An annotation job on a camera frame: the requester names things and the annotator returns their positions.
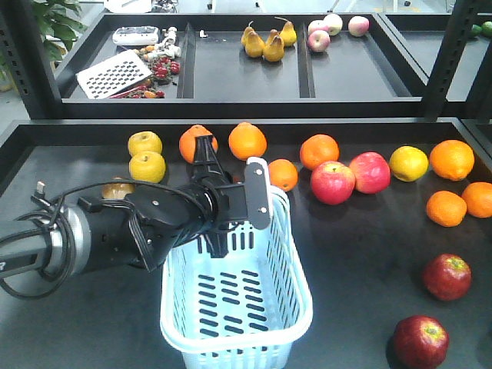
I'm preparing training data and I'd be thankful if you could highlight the pink red apple right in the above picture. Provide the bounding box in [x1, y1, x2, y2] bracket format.
[349, 151, 391, 194]

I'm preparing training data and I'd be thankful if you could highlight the small orange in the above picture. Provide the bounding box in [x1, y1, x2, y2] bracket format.
[268, 158, 298, 192]
[426, 191, 467, 228]

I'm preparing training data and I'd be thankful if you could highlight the yellow apple front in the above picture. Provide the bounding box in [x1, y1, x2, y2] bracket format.
[128, 151, 166, 183]

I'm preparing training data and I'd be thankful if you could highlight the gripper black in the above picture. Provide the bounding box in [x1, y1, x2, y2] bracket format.
[191, 135, 248, 258]

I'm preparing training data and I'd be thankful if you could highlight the brown pears cluster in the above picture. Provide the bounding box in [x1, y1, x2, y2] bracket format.
[241, 17, 298, 63]

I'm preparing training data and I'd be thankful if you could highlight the yellow apple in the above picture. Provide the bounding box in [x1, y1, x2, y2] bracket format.
[128, 151, 166, 183]
[127, 131, 163, 157]

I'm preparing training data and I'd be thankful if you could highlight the small orange lower left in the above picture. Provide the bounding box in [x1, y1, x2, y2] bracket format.
[268, 158, 298, 192]

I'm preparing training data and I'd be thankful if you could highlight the white perforated grater board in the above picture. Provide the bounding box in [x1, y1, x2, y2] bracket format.
[76, 50, 152, 99]

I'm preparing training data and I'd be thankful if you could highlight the pink red apple left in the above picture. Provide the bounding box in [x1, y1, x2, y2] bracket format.
[311, 161, 356, 205]

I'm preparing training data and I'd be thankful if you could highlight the black upright shelf post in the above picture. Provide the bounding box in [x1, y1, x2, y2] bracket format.
[1, 1, 63, 119]

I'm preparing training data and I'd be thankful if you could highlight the small orange lower right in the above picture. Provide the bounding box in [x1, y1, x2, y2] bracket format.
[426, 191, 467, 228]

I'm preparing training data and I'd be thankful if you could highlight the large orange behind apples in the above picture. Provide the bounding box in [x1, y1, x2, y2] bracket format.
[300, 134, 340, 171]

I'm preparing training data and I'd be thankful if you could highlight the light blue plastic basket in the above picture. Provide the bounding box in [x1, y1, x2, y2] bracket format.
[160, 188, 313, 368]

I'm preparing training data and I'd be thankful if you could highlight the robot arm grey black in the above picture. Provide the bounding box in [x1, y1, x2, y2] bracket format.
[1, 135, 248, 300]

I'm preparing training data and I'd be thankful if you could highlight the dark red apple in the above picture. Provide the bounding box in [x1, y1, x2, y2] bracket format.
[393, 315, 450, 368]
[422, 254, 472, 301]

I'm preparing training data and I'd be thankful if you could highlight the dark red apple lower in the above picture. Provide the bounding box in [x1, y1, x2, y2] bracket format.
[393, 315, 450, 368]

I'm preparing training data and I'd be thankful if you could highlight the large orange top right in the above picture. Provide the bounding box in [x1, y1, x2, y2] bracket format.
[429, 140, 475, 181]

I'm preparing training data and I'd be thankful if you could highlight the potted green plant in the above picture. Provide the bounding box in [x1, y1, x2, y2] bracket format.
[1, 1, 87, 92]

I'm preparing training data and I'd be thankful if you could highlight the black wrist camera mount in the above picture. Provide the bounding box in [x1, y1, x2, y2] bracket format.
[244, 157, 272, 230]

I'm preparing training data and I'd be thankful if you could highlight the pink red apple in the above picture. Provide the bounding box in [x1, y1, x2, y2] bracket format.
[349, 151, 391, 194]
[311, 161, 356, 205]

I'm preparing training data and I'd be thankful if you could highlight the pink apple back shelf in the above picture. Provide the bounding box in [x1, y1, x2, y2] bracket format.
[307, 29, 331, 53]

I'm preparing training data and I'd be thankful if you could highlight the yellow apple rear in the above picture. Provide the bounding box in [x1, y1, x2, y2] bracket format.
[127, 131, 163, 157]

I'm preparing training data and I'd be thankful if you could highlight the orange with knob top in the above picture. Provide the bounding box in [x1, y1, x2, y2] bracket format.
[179, 125, 212, 164]

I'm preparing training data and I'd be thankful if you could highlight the dark red apple upper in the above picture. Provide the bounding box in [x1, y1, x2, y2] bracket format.
[422, 254, 472, 301]

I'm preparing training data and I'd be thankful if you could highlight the yellow orange citrus fruit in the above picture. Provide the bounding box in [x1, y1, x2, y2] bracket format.
[389, 145, 429, 182]

